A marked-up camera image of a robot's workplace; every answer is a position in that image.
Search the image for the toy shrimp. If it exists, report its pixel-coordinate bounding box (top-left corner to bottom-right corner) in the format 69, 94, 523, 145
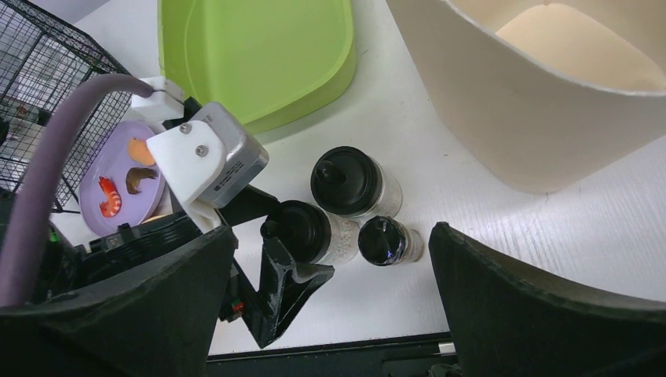
98, 176, 122, 218

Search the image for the black pepper grinder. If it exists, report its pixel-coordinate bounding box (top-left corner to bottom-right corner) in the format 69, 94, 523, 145
357, 216, 424, 266

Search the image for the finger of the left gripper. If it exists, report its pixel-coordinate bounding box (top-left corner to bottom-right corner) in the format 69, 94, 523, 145
241, 238, 335, 349

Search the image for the beige waste bin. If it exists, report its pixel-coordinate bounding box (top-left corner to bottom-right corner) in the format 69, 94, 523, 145
388, 1, 665, 193

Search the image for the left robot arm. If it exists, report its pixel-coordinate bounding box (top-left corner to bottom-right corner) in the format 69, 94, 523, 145
1, 179, 335, 354

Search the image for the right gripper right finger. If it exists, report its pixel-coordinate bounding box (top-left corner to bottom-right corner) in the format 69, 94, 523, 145
428, 222, 665, 376

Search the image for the orange toy bread piece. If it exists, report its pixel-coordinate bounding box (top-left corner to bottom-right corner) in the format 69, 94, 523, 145
127, 137, 156, 167

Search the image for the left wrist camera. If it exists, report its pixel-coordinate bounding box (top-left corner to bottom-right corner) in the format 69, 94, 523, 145
145, 101, 269, 233

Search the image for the green plastic tub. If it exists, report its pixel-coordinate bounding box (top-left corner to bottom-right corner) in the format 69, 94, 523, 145
157, 0, 357, 134

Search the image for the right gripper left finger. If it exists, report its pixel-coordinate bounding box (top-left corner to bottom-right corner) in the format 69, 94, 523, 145
1, 227, 237, 376

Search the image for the black-lid glass jar front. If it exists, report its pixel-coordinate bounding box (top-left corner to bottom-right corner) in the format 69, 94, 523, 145
260, 200, 360, 265

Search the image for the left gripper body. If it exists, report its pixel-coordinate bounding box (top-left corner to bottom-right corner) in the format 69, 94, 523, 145
161, 98, 282, 324

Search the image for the black wire rack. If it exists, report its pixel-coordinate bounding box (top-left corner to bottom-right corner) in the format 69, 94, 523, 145
1, 0, 130, 213

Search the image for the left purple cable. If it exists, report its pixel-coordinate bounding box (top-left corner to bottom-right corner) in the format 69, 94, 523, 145
0, 73, 156, 308

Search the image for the dark toy mushroom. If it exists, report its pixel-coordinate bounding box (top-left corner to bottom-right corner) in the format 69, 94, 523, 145
125, 167, 159, 195

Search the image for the black-lid glass jar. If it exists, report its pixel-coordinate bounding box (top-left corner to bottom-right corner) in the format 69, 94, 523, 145
310, 146, 403, 221
260, 200, 360, 265

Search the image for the purple plate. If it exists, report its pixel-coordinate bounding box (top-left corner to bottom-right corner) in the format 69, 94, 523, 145
79, 120, 166, 236

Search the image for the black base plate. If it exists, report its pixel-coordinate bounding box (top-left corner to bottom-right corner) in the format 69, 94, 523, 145
205, 332, 463, 376

